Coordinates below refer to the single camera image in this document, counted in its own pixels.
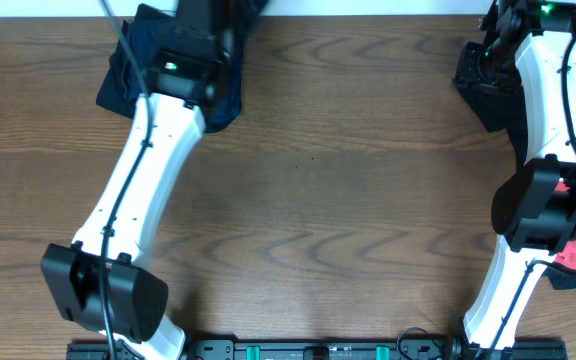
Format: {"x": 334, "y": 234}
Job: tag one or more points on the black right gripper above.
{"x": 467, "y": 71}

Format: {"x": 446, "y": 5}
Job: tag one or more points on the navy blue denim shorts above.
{"x": 243, "y": 14}

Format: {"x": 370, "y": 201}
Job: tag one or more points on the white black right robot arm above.
{"x": 523, "y": 75}

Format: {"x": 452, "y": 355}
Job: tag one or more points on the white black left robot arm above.
{"x": 102, "y": 280}

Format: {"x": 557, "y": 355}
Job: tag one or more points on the black garment under pile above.
{"x": 508, "y": 113}

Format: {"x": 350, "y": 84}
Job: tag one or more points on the folded navy garment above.
{"x": 230, "y": 106}

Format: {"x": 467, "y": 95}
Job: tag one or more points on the folded black garment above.
{"x": 145, "y": 34}

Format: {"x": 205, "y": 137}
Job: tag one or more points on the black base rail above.
{"x": 410, "y": 348}

